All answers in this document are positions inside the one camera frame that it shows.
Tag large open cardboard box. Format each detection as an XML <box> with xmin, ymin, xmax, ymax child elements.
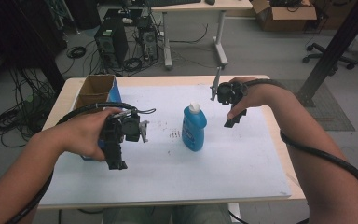
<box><xmin>250</xmin><ymin>0</ymin><xmax>319</xmax><ymax>33</ymax></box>

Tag grey computer tower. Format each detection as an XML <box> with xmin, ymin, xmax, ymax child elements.
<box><xmin>137</xmin><ymin>14</ymin><xmax>160</xmax><ymax>63</ymax></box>

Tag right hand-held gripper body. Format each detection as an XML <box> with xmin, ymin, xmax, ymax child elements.
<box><xmin>210</xmin><ymin>66</ymin><xmax>249</xmax><ymax>106</ymax></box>

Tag white desk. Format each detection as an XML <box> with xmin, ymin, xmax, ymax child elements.
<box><xmin>150</xmin><ymin>0</ymin><xmax>255</xmax><ymax>71</ymax></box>

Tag black keyboard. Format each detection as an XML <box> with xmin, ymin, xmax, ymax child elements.
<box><xmin>145</xmin><ymin>0</ymin><xmax>202</xmax><ymax>8</ymax></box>

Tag blue bottle with white cap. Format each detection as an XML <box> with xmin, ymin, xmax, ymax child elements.
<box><xmin>181</xmin><ymin>101</ymin><xmax>208</xmax><ymax>153</ymax></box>

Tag dark curtain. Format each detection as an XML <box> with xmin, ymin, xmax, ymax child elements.
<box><xmin>0</xmin><ymin>0</ymin><xmax>67</xmax><ymax>94</ymax></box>

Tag cardboard box blue side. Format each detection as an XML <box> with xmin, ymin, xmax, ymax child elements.
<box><xmin>73</xmin><ymin>74</ymin><xmax>123</xmax><ymax>161</ymax></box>

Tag coiled black cable by towers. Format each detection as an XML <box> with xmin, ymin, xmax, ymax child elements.
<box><xmin>122</xmin><ymin>57</ymin><xmax>144</xmax><ymax>73</ymax></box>

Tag person's left hand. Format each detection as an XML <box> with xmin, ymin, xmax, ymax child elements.
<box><xmin>41</xmin><ymin>107</ymin><xmax>124</xmax><ymax>162</ymax></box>

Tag thick black left gripper cable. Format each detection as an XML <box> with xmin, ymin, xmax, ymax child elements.
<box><xmin>4</xmin><ymin>102</ymin><xmax>138</xmax><ymax>224</ymax></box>

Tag small coiled black cable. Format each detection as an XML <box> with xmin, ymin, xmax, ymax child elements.
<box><xmin>65</xmin><ymin>45</ymin><xmax>88</xmax><ymax>60</ymax></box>

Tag thick black right gripper cable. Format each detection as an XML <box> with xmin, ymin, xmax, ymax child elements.
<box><xmin>244</xmin><ymin>78</ymin><xmax>358</xmax><ymax>192</ymax></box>

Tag bundle of black floor cables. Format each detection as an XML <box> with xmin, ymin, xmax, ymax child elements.
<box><xmin>0</xmin><ymin>66</ymin><xmax>59</xmax><ymax>149</ymax></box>

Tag black office chair base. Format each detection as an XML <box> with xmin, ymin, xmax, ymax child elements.
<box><xmin>301</xmin><ymin>42</ymin><xmax>358</xmax><ymax>77</ymax></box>

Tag thick black gripper cable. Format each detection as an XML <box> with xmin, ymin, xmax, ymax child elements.
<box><xmin>244</xmin><ymin>78</ymin><xmax>358</xmax><ymax>192</ymax></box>
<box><xmin>4</xmin><ymin>102</ymin><xmax>138</xmax><ymax>224</ymax></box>

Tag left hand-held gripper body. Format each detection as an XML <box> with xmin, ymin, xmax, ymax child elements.
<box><xmin>100</xmin><ymin>109</ymin><xmax>150</xmax><ymax>148</ymax></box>

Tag thin black wire loop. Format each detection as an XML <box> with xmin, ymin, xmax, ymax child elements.
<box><xmin>135</xmin><ymin>107</ymin><xmax>157</xmax><ymax>116</ymax></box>

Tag black metal post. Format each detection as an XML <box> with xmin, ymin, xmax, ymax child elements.
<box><xmin>296</xmin><ymin>0</ymin><xmax>358</xmax><ymax>108</ymax></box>

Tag grey floor mat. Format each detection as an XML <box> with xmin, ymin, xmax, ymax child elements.
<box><xmin>276</xmin><ymin>78</ymin><xmax>356</xmax><ymax>133</ymax></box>

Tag black computer tower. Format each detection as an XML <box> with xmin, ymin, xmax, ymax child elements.
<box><xmin>93</xmin><ymin>8</ymin><xmax>131</xmax><ymax>71</ymax></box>

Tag person's legs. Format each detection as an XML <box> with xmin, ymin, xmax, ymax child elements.
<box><xmin>102</xmin><ymin>203</ymin><xmax>233</xmax><ymax>224</ymax></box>

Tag person's right hand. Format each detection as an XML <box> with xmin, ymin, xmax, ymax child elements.
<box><xmin>227</xmin><ymin>77</ymin><xmax>282</xmax><ymax>121</ymax></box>

